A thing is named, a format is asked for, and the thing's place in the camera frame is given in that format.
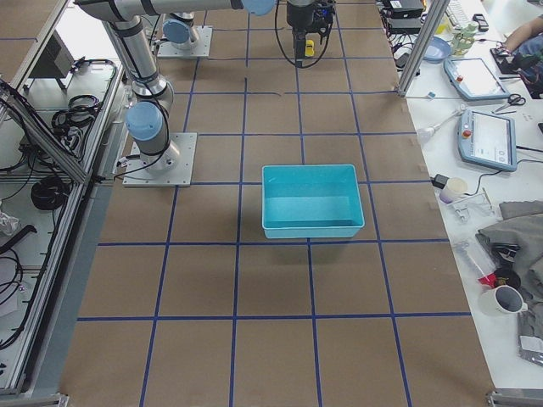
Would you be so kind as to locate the blue plate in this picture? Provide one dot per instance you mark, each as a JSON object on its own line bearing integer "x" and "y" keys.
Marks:
{"x": 438, "y": 50}

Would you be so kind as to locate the lower teach pendant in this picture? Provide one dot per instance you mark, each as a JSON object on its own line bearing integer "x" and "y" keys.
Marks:
{"x": 487, "y": 140}

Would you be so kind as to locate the green tape rolls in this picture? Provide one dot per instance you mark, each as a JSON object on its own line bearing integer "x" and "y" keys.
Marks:
{"x": 463, "y": 39}

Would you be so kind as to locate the yellow toy beetle car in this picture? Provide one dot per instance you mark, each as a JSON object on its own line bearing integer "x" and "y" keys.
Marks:
{"x": 309, "y": 48}

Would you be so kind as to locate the aluminium frame post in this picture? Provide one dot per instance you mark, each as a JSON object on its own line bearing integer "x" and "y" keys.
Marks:
{"x": 435, "y": 13}

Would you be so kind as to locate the person forearm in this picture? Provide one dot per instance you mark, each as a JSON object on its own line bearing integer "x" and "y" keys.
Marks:
{"x": 523, "y": 33}

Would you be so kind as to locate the upper teach pendant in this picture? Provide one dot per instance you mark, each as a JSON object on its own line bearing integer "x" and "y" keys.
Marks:
{"x": 474, "y": 80}

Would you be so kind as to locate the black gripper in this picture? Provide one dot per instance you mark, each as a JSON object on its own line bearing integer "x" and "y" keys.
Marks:
{"x": 296, "y": 17}

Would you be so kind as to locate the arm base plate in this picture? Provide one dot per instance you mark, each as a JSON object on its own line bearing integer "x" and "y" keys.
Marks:
{"x": 173, "y": 168}
{"x": 183, "y": 42}

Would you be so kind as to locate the black scissors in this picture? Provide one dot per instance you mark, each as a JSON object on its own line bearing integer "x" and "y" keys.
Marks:
{"x": 514, "y": 99}

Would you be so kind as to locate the light blue plastic bin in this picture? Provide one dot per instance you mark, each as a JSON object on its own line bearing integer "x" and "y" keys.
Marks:
{"x": 311, "y": 201}

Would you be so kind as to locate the white mug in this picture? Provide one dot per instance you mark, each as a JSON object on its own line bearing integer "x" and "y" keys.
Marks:
{"x": 502, "y": 300}

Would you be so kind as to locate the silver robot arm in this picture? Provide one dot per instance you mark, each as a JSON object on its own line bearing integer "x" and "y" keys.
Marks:
{"x": 253, "y": 7}
{"x": 147, "y": 121}

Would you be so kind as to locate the grey cloth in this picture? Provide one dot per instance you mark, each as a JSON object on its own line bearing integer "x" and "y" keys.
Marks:
{"x": 521, "y": 226}

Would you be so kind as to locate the teach pendant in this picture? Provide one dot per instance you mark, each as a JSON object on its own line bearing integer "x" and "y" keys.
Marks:
{"x": 474, "y": 80}
{"x": 487, "y": 140}

